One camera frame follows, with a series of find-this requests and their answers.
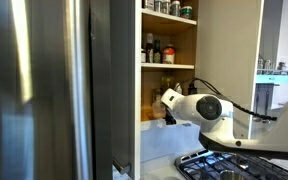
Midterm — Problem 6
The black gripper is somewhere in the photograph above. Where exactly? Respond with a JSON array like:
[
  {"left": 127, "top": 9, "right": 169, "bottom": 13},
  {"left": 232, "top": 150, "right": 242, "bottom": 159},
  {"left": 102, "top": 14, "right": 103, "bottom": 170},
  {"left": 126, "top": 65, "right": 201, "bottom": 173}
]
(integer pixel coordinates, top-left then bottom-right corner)
[{"left": 163, "top": 106, "right": 178, "bottom": 127}]

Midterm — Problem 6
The clear plastic container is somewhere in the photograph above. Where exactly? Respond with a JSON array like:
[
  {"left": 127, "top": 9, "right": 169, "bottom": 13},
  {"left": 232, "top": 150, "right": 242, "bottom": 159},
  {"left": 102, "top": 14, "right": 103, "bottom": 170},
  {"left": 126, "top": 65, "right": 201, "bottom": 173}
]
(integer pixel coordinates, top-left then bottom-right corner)
[{"left": 151, "top": 95, "right": 168, "bottom": 120}]

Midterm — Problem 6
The white labelled bottle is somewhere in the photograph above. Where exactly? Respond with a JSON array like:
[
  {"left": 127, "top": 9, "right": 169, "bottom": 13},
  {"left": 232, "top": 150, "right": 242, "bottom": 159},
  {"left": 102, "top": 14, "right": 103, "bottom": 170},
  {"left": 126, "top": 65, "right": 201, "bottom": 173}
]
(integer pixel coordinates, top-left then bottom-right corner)
[{"left": 173, "top": 82, "right": 184, "bottom": 96}]

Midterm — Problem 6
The yellow label oil bottle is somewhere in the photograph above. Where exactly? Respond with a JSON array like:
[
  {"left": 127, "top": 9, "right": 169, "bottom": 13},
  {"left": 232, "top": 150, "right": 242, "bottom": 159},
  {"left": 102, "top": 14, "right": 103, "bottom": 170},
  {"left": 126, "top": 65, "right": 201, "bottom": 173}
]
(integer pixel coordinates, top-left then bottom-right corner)
[{"left": 160, "top": 71, "right": 176, "bottom": 93}]

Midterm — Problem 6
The stainless gas stove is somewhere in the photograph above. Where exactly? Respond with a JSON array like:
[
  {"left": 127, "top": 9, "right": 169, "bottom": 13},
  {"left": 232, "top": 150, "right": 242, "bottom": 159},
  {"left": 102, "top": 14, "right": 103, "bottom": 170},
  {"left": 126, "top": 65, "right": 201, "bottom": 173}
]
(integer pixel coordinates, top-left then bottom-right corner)
[{"left": 173, "top": 149, "right": 288, "bottom": 180}]

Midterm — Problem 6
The red lidded white jar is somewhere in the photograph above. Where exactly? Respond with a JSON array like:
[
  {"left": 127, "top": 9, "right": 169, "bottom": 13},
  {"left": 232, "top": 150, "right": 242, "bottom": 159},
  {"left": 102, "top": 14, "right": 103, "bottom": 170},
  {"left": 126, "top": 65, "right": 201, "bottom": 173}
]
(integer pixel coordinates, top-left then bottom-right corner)
[{"left": 161, "top": 44, "right": 176, "bottom": 65}]

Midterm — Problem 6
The dark green bottle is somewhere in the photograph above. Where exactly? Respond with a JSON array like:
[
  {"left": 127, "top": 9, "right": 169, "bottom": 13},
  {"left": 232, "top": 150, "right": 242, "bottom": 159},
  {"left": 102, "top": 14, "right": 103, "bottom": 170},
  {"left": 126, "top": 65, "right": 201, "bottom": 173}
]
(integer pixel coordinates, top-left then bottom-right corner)
[{"left": 152, "top": 39, "right": 163, "bottom": 64}]

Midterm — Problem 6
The small white jar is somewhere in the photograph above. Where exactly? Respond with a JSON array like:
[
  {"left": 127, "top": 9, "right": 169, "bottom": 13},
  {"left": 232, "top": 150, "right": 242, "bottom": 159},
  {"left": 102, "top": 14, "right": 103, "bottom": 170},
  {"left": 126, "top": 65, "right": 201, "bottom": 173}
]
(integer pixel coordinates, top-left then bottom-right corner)
[{"left": 140, "top": 48, "right": 147, "bottom": 64}]

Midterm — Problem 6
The stainless steel pot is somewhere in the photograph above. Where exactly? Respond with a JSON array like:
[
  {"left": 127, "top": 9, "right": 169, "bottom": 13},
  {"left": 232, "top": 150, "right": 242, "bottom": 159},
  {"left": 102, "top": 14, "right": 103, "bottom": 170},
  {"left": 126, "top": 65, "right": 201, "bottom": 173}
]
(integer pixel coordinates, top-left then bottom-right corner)
[{"left": 218, "top": 169, "right": 249, "bottom": 180}]

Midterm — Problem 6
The dark background cabinet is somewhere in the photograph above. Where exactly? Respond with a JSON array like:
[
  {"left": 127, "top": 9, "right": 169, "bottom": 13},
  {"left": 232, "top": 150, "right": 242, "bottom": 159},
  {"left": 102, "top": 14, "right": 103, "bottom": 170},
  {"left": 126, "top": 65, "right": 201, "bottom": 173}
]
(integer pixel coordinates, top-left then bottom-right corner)
[{"left": 253, "top": 83, "right": 281, "bottom": 116}]

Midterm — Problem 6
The small grey background jar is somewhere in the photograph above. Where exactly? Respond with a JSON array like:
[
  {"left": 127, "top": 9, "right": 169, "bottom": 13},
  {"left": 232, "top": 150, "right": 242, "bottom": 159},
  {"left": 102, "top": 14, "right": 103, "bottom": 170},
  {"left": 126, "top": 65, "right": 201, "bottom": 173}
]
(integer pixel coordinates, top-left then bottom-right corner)
[
  {"left": 264, "top": 59, "right": 273, "bottom": 71},
  {"left": 257, "top": 58, "right": 265, "bottom": 71}
]

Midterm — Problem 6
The jar with green band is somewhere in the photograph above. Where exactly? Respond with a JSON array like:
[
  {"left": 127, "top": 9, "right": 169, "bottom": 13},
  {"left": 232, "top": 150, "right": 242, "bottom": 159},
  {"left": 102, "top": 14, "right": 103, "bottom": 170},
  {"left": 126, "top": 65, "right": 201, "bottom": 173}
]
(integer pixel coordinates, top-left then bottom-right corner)
[{"left": 180, "top": 5, "right": 194, "bottom": 20}]

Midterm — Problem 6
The spice jar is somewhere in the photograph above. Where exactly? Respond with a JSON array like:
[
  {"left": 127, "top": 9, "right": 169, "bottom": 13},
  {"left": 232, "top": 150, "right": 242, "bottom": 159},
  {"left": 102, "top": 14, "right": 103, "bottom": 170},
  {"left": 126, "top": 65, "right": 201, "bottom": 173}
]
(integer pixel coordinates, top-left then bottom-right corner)
[
  {"left": 143, "top": 0, "right": 155, "bottom": 11},
  {"left": 154, "top": 0, "right": 163, "bottom": 13},
  {"left": 161, "top": 0, "right": 172, "bottom": 15},
  {"left": 170, "top": 0, "right": 182, "bottom": 18}
]

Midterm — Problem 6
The pale blue background counter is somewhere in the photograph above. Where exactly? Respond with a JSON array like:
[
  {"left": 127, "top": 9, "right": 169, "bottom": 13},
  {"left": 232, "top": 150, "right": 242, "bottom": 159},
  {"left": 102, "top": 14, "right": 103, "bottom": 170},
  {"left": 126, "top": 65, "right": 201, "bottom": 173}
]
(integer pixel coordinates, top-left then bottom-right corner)
[{"left": 255, "top": 69, "right": 288, "bottom": 85}]

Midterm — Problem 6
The dark small background pot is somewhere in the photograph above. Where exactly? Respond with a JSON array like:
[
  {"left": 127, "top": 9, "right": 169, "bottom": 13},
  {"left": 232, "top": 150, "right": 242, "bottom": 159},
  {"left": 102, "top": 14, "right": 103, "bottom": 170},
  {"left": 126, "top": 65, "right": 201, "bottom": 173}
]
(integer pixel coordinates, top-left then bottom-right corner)
[{"left": 276, "top": 61, "right": 288, "bottom": 71}]

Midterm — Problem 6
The stainless steel refrigerator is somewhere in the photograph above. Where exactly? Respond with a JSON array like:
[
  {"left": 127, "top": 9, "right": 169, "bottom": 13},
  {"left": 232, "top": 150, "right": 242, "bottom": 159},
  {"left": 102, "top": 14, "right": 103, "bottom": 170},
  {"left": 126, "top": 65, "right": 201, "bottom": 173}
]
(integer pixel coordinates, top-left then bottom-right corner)
[{"left": 0, "top": 0, "right": 92, "bottom": 180}]

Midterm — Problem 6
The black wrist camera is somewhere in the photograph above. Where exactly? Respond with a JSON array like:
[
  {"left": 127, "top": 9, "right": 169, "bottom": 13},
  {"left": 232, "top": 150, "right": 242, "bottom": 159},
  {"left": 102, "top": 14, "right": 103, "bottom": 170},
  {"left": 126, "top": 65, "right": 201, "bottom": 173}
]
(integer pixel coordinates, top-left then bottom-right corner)
[{"left": 187, "top": 82, "right": 197, "bottom": 97}]

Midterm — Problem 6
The dark metal handle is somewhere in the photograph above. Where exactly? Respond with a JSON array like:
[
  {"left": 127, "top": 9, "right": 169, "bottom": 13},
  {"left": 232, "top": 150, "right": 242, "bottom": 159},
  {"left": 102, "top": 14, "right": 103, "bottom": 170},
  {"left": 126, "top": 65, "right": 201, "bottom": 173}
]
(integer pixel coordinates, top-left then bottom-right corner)
[{"left": 112, "top": 156, "right": 132, "bottom": 176}]

